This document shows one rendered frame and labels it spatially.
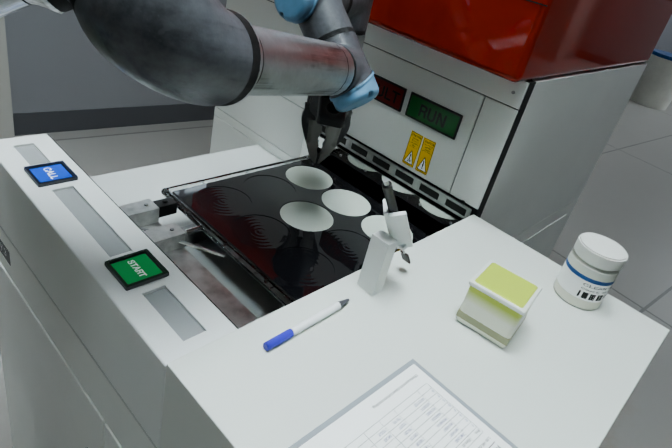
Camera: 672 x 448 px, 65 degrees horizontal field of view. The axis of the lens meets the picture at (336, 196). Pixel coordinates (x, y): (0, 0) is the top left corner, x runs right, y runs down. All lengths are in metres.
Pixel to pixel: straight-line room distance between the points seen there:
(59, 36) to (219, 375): 2.65
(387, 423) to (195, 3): 0.43
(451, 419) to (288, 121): 0.86
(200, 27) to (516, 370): 0.52
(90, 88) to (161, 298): 2.61
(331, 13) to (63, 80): 2.47
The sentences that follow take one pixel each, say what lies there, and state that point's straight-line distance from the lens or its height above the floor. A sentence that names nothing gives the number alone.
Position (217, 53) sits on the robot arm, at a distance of 0.49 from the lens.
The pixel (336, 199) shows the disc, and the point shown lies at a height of 0.90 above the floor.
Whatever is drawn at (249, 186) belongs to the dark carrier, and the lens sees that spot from 1.03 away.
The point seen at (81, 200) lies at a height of 0.96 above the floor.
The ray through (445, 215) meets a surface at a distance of 1.02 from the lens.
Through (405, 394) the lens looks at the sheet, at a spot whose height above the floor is 0.97.
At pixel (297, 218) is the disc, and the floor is 0.90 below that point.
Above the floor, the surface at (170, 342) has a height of 0.96.
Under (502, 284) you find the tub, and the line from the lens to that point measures 0.71.
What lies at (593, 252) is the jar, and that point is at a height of 1.06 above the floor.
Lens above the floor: 1.40
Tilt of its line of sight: 29 degrees down
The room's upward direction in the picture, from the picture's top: 14 degrees clockwise
